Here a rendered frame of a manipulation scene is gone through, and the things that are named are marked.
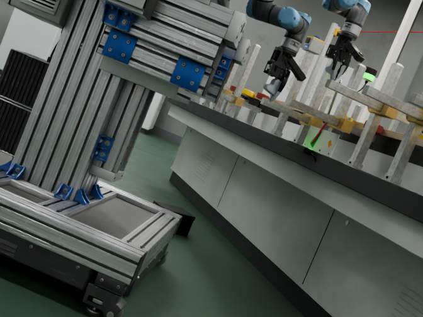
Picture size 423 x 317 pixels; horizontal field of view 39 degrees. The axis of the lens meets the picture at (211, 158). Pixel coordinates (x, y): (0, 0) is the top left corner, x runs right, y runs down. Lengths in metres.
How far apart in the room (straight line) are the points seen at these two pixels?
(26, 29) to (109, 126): 7.15
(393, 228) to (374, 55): 7.53
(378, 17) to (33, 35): 5.12
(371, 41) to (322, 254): 7.04
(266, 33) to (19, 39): 3.68
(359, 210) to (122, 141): 0.90
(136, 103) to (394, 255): 1.11
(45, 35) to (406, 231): 7.57
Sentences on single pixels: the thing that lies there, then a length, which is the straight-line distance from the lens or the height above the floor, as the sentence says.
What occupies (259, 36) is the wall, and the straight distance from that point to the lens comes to 9.43.
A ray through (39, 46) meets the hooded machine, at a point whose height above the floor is 0.59.
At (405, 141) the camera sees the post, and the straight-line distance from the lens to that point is 2.17.
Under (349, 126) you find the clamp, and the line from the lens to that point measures 2.52.
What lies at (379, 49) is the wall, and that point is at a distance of 9.54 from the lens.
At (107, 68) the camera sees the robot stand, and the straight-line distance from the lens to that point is 1.99.
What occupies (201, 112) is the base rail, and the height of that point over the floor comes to 0.65.
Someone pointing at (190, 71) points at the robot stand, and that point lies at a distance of 1.84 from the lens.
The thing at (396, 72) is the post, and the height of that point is 1.09.
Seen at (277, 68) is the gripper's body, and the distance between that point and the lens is 2.37.
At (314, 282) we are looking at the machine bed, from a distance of 2.74.
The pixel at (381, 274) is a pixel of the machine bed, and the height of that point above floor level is 0.36.
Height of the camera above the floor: 0.70
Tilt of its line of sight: 4 degrees down
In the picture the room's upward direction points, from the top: 22 degrees clockwise
